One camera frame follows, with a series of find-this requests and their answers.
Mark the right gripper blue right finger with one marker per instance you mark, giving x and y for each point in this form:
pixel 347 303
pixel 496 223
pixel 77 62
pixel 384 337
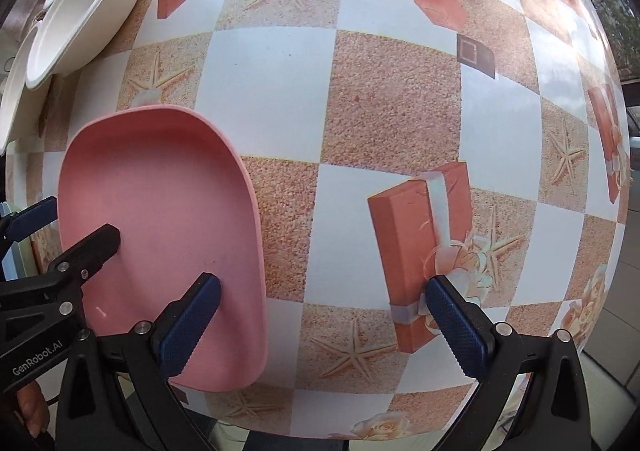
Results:
pixel 463 324

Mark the patterned vinyl tablecloth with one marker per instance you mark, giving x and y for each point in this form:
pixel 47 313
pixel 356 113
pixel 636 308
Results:
pixel 386 140

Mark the person's left hand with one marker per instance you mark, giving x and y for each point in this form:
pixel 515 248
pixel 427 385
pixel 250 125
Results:
pixel 34 409

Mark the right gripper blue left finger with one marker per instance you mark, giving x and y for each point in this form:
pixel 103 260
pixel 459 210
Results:
pixel 183 322

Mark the pink plastic plate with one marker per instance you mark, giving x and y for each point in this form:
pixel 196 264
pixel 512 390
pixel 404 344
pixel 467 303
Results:
pixel 183 203

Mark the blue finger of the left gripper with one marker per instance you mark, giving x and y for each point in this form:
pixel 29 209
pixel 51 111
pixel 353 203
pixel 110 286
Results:
pixel 85 258
pixel 19 225

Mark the large white foam bowl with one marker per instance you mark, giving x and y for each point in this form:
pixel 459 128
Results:
pixel 71 34

